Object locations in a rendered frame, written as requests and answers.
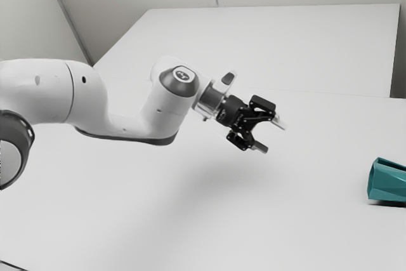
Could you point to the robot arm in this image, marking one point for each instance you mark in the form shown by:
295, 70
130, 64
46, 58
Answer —
95, 99

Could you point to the teal faceted mug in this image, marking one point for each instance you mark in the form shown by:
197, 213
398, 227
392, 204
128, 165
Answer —
388, 182

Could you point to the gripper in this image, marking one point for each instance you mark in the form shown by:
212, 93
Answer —
233, 113

